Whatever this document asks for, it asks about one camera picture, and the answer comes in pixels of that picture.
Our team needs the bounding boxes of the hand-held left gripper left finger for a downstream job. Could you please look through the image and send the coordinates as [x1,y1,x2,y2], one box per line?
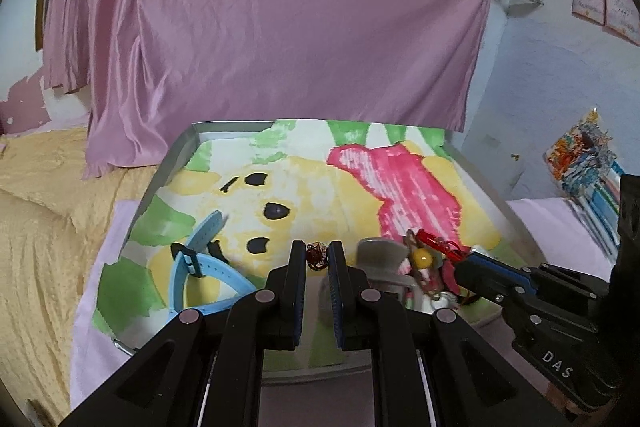
[60,239,307,427]

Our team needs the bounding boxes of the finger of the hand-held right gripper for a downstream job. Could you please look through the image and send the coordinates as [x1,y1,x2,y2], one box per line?
[469,251,609,296]
[451,259,544,326]

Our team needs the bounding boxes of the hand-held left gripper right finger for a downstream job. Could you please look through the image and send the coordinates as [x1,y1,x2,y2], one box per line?
[327,241,566,427]

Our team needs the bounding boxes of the small red brown ornament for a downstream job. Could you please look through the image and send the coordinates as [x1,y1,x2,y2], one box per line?
[306,242,330,272]

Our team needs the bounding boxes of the grey plastic jewelry stand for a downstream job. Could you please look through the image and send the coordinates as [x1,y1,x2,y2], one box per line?
[356,238,451,314]

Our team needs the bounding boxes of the metal tray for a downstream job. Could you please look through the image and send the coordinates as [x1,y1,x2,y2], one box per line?
[112,119,547,381]

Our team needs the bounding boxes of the blue watch strap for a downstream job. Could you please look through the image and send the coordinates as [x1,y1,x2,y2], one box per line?
[167,210,257,324]

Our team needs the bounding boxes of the light pink bed sheet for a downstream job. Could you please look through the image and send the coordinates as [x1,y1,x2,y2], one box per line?
[70,198,623,427]

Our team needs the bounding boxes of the cartoon bear printed cloth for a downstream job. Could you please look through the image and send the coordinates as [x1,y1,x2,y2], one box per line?
[92,119,503,371]

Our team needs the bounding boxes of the stack of books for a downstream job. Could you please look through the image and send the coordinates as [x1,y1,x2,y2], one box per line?
[564,162,627,264]

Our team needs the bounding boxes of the colourful printed plastic bag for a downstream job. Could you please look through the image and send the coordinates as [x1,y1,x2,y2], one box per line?
[544,109,617,198]

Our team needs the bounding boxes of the yellow blanket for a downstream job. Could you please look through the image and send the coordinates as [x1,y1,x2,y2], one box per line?
[0,127,163,420]

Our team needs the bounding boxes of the large pink hanging sheet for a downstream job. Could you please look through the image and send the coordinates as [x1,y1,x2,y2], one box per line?
[82,0,494,181]

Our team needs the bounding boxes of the pink window curtain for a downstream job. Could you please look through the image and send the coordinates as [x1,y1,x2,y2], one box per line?
[42,0,118,96]

